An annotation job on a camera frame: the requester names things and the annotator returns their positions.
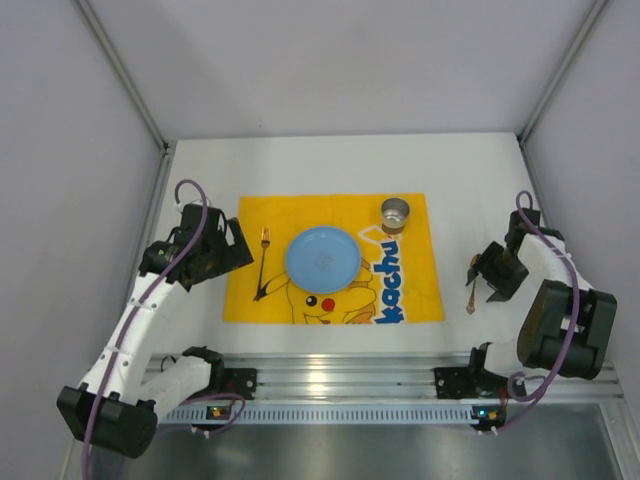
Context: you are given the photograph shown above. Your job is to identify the copper spoon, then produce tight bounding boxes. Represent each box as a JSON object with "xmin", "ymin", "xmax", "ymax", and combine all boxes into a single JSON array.
[{"xmin": 466, "ymin": 254, "xmax": 481, "ymax": 315}]

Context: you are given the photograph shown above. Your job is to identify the copper fork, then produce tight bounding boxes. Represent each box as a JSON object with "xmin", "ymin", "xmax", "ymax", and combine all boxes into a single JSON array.
[{"xmin": 253, "ymin": 227, "xmax": 271, "ymax": 301}]

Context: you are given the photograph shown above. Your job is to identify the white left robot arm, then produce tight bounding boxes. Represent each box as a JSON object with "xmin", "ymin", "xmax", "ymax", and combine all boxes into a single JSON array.
[{"xmin": 56, "ymin": 204, "xmax": 253, "ymax": 459}]

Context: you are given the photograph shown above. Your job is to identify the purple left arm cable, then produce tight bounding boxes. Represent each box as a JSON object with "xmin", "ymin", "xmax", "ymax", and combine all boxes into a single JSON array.
[{"xmin": 79, "ymin": 178, "xmax": 248, "ymax": 480}]

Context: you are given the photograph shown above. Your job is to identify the perforated metal cable tray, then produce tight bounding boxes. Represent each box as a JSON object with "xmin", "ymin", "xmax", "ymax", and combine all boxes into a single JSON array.
[{"xmin": 163, "ymin": 403, "xmax": 504, "ymax": 426}]

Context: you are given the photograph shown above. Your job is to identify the aluminium mounting rail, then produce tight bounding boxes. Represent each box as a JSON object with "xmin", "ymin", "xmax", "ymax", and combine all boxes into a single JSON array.
[{"xmin": 224, "ymin": 353, "xmax": 624, "ymax": 404}]

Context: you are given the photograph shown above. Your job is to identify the blue plastic plate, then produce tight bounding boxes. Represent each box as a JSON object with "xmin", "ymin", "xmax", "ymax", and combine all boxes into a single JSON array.
[{"xmin": 285, "ymin": 226, "xmax": 361, "ymax": 294}]

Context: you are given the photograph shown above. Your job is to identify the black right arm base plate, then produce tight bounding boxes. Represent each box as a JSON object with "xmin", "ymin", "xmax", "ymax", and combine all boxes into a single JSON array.
[{"xmin": 433, "ymin": 367, "xmax": 506, "ymax": 400}]

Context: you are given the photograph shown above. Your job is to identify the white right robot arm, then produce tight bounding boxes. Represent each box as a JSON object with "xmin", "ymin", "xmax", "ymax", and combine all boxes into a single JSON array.
[{"xmin": 466, "ymin": 208, "xmax": 617, "ymax": 381}]

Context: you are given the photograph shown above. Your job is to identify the steel cup with cork base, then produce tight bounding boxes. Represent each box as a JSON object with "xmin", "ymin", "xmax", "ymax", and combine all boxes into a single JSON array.
[{"xmin": 380, "ymin": 197, "xmax": 411, "ymax": 235}]

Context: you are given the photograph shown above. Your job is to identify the yellow Pikachu cloth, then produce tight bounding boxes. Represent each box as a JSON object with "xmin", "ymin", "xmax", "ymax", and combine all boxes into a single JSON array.
[{"xmin": 223, "ymin": 193, "xmax": 444, "ymax": 325}]

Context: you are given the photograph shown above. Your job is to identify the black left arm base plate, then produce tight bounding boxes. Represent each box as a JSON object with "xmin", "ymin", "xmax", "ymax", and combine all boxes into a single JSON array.
[{"xmin": 219, "ymin": 367, "xmax": 258, "ymax": 400}]

